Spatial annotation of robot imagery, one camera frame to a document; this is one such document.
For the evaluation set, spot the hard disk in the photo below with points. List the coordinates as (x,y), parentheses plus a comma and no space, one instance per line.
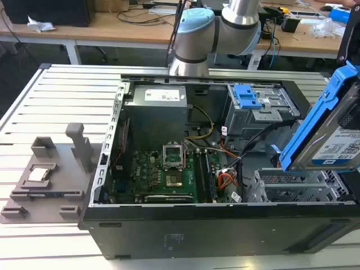
(323,132)

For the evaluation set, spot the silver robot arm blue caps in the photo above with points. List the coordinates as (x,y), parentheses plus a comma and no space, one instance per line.
(197,36)

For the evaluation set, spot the metal disk bay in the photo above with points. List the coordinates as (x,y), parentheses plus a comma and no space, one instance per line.
(292,188)

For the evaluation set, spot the black RAM slot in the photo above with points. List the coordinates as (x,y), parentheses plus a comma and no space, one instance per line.
(210,177)
(200,177)

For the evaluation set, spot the blue cardboard box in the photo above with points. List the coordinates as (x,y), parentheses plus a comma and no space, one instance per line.
(339,15)

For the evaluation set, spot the clear plastic bag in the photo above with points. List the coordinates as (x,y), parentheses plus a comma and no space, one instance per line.
(327,28)

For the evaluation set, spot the black device yellow part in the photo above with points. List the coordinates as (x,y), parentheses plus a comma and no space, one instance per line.
(289,24)

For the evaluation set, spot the blue plastic drive latch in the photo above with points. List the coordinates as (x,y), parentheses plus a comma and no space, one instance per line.
(247,98)

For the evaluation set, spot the grey metal drive cage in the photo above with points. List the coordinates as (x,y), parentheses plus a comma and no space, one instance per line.
(253,123)

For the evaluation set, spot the locking lever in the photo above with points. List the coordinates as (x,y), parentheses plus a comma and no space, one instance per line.
(184,154)

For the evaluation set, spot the grey power supply unit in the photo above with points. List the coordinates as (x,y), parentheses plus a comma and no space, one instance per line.
(157,121)

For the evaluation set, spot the wooden desk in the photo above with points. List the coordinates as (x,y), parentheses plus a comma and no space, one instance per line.
(112,32)

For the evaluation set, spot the green motherboard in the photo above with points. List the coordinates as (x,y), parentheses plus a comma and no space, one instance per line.
(146,171)

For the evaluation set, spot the black open PC case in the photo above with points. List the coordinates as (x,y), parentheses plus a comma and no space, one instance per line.
(197,233)

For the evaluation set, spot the large black box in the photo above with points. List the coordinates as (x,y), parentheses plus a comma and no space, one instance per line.
(47,12)

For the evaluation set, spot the crumpled white paper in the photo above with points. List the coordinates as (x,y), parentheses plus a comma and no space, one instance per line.
(39,25)

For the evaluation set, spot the grey parts rack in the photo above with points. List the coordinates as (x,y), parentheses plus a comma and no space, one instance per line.
(64,180)

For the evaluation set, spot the silver CPU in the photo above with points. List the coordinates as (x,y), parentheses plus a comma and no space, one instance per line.
(37,175)

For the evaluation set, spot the dark RAM stick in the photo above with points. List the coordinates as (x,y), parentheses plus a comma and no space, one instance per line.
(42,194)

